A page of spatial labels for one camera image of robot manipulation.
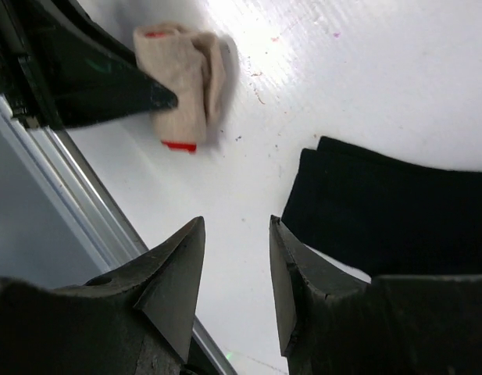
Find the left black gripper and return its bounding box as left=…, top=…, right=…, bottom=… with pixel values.
left=0, top=1, right=178, bottom=129

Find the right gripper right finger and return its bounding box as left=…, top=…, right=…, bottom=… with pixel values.
left=270, top=216, right=482, bottom=374

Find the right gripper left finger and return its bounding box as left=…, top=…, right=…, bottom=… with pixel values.
left=0, top=217, right=205, bottom=374

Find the beige red sock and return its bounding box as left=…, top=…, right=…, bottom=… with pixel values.
left=133, top=23, right=226, bottom=153

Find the black sock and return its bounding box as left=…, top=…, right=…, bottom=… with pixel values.
left=282, top=137, right=482, bottom=277

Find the aluminium front rail frame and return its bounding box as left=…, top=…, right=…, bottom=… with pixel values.
left=0, top=97, right=234, bottom=374

